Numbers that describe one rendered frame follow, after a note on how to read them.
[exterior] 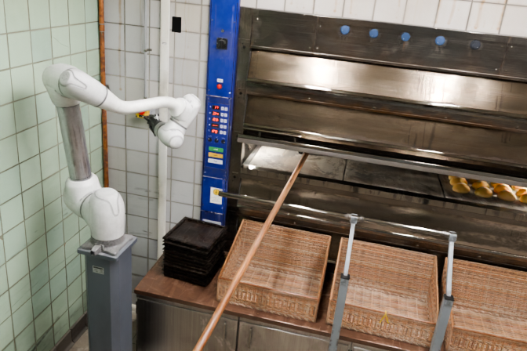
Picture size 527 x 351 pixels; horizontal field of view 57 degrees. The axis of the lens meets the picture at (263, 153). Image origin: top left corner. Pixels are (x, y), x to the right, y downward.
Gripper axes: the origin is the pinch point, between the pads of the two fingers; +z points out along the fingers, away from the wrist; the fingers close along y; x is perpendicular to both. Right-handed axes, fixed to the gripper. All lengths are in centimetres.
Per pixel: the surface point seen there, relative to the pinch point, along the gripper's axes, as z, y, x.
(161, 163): 11.7, 33.5, 13.1
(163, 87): 11.5, -14.5, 13.2
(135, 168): 26.2, 40.7, 1.1
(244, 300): -71, 84, 28
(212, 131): -11.6, 7.2, 34.6
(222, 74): -14.5, -27.2, 37.5
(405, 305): -112, 87, 112
